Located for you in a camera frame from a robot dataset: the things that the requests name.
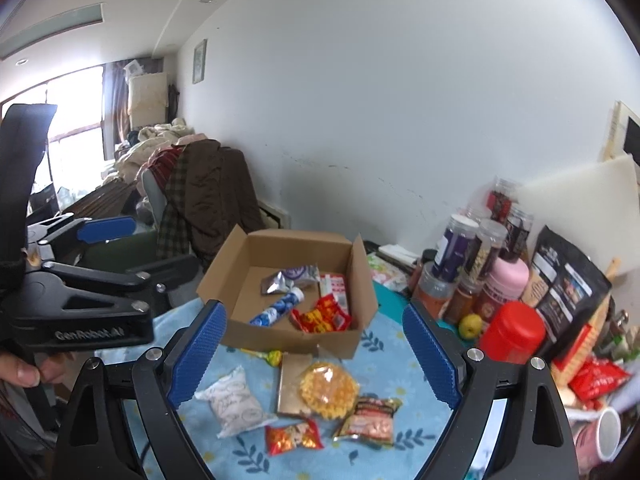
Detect beige upright cushion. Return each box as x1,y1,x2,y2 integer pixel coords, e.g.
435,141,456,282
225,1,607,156
125,71,169,128

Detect gold rectangular box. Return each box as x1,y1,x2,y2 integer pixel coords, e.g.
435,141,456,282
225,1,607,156
276,352,313,418

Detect small red snack packet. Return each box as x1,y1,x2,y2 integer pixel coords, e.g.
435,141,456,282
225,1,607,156
265,417,324,457

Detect person's left hand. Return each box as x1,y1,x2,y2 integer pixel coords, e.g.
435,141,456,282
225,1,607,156
0,349,76,388

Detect red striped garment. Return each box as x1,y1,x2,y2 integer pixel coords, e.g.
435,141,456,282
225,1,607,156
150,147,178,181

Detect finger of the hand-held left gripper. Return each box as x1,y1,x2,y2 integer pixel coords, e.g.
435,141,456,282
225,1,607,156
25,215,138,261
30,255,200,323

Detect wooden framed blackboard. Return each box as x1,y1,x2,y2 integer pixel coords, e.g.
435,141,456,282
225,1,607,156
597,101,640,181

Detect large red snack packet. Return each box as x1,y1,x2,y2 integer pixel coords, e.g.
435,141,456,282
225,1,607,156
290,295,352,334

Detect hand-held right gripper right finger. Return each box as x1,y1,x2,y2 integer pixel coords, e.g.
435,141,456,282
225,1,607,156
401,303,580,480

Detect silver purple snack packet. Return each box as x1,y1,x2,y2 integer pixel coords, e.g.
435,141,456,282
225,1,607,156
260,264,321,296

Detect white mug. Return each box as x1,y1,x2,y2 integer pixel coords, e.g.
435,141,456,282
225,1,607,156
575,406,623,463

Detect pink lidded jar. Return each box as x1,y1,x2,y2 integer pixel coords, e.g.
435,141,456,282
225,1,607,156
475,255,531,321

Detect blue daisy tablecloth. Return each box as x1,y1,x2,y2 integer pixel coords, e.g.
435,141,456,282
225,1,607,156
95,280,501,480

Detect jar of brown powder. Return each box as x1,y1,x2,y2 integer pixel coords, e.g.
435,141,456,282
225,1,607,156
444,275,483,326

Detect white printed snack packet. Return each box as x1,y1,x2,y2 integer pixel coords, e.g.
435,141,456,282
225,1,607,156
194,366,278,439

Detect white blue tablet tube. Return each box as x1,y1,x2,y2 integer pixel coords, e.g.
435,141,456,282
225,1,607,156
249,287,305,327

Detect brown quilted jacket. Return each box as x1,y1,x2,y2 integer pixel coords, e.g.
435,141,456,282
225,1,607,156
177,139,266,268

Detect tan orange packet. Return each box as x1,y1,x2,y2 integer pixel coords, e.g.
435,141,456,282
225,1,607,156
550,295,618,376

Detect white foam board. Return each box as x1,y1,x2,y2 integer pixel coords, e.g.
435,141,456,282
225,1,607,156
515,154,640,271

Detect small red spice bottle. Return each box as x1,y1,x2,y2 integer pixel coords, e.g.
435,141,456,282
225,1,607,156
407,248,438,293

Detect red white snack packet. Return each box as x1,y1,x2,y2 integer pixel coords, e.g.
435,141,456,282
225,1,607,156
319,272,351,313

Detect clear jar dark red contents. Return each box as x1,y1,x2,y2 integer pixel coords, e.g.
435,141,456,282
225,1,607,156
487,176,521,221

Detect white paper pack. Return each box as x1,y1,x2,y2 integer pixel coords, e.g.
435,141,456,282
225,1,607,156
377,244,418,266

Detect brown cardboard box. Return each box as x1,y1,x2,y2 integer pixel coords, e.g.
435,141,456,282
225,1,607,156
196,225,379,359

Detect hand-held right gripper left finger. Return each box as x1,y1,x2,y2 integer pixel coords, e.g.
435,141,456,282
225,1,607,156
54,299,229,480

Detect framed wall picture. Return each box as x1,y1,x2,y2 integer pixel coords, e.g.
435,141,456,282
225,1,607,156
192,39,207,84

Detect brown curtain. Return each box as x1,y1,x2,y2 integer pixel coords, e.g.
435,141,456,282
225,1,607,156
102,59,132,161

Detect clear jar purple label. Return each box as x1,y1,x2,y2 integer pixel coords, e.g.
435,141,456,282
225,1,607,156
432,214,480,281

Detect black stand-up pouch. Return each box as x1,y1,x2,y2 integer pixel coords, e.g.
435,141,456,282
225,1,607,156
520,225,613,361

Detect green white packet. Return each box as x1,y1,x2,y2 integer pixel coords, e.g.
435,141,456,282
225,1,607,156
367,252,408,293

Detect clear bag of yellow crisps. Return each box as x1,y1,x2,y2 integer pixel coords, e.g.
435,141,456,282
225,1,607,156
299,362,360,421

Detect dark green chair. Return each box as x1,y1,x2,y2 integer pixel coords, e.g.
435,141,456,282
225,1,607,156
75,225,201,311

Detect peanut snack packet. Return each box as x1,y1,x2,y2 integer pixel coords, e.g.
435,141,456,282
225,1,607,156
332,396,403,447

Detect plaid garment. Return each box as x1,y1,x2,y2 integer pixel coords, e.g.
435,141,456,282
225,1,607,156
156,149,193,261

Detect red canister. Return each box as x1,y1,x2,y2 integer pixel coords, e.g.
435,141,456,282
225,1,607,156
477,301,547,366

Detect red snack bag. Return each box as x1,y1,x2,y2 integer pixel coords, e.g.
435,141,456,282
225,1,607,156
567,355,633,401

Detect green pear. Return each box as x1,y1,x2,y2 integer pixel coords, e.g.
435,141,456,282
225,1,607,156
458,313,483,339

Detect pile of light clothes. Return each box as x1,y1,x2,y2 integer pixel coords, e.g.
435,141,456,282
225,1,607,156
112,117,208,186

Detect grey chair back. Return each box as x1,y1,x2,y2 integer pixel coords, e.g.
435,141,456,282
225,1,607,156
140,170,168,233

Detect yellow green lollipop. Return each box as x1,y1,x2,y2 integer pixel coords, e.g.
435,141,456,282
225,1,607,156
240,347,283,367

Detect clear jar of beans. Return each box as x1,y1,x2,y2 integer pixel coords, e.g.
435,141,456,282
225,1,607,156
462,219,508,281

